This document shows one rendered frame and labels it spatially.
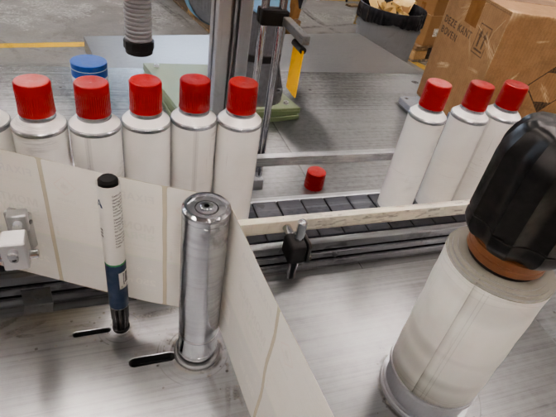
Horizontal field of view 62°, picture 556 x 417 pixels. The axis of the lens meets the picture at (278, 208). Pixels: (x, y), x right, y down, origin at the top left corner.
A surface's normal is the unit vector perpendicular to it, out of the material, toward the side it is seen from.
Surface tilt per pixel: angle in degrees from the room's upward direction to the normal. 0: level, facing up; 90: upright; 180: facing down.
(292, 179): 0
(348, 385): 0
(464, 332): 91
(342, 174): 0
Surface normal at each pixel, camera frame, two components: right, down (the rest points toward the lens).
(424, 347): -0.87, 0.23
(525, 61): 0.14, 0.62
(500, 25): -0.98, -0.03
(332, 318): 0.15, -0.78
